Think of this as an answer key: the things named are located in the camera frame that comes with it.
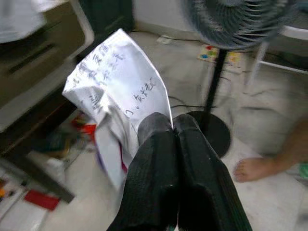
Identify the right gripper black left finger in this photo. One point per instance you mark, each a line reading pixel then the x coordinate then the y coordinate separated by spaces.
pixel 154 173

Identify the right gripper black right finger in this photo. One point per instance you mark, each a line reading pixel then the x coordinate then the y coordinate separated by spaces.
pixel 202 183

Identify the white paper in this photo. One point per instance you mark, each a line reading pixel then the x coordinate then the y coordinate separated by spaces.
pixel 125 72

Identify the person's bare leg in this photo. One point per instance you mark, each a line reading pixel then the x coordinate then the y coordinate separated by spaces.
pixel 272 149

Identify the green plastic stool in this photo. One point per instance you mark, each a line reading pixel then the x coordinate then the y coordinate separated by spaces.
pixel 303 170

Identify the black standing fan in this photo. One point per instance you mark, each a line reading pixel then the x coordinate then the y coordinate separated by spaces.
pixel 216 79

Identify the red flat book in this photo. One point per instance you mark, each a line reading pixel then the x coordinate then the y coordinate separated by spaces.
pixel 42 199

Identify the colourful wooden puzzle board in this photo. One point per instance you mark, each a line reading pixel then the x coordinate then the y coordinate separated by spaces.
pixel 207 54

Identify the white chair frame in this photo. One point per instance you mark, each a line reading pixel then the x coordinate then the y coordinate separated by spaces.
pixel 262 51

